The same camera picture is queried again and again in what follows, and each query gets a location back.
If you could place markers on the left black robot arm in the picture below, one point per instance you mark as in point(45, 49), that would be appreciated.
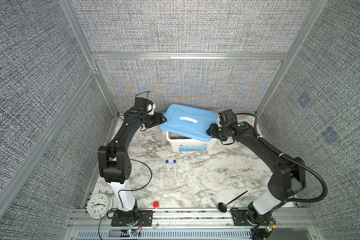
point(115, 163)

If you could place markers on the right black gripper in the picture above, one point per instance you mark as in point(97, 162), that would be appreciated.
point(212, 128)

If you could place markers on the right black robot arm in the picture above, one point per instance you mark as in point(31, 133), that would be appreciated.
point(287, 179)

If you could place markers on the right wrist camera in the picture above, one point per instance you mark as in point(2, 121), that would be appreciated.
point(227, 118)

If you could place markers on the blue plastic bin lid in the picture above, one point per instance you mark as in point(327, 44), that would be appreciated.
point(189, 122)

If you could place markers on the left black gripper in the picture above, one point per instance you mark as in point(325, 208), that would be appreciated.
point(158, 119)

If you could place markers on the white plastic storage bin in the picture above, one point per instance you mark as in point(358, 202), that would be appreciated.
point(183, 144)

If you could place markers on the red bottle cap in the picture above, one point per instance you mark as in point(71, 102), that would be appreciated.
point(156, 204)

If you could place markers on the white analog clock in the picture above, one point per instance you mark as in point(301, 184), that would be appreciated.
point(99, 205)

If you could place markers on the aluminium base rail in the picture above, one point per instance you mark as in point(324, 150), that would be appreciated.
point(200, 218)

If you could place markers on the black long handled ladle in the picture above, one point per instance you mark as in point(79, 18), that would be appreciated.
point(222, 207)

